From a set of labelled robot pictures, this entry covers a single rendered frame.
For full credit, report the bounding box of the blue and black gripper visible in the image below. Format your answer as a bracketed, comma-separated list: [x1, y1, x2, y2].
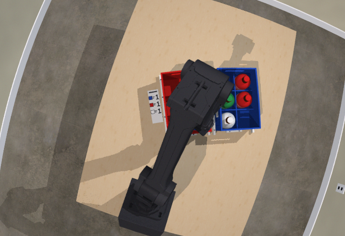
[195, 123, 214, 136]

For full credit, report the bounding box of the blue plastic crate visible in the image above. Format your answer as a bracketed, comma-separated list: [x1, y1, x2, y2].
[215, 68, 261, 131]

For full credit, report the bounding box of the red crate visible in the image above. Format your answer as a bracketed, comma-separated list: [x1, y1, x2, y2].
[161, 70, 181, 128]

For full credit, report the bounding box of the red bottle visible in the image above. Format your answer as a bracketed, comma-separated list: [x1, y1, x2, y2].
[236, 91, 252, 108]
[235, 74, 251, 90]

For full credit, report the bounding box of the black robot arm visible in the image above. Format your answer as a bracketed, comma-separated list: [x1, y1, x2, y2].
[127, 59, 234, 220]

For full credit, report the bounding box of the white paper pick list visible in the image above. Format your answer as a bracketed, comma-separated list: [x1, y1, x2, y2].
[148, 89, 163, 123]

